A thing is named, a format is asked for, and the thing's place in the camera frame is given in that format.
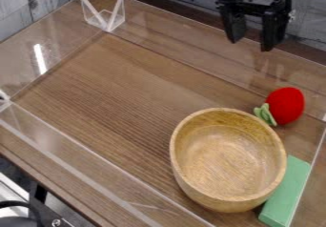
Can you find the wooden bowl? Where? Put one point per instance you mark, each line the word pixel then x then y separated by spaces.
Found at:
pixel 227 158

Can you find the red felt fruit green leaf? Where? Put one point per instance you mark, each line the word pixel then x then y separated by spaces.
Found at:
pixel 282 107

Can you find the clear acrylic corner bracket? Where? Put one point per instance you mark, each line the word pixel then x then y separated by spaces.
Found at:
pixel 105 20

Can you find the black metal table leg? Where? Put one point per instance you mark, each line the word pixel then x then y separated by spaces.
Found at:
pixel 54 213

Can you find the green rectangular block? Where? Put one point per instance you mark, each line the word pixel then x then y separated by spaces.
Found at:
pixel 277 209

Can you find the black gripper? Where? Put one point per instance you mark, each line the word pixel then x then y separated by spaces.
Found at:
pixel 273 20

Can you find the clear acrylic front wall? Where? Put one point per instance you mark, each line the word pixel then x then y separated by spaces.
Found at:
pixel 109 196

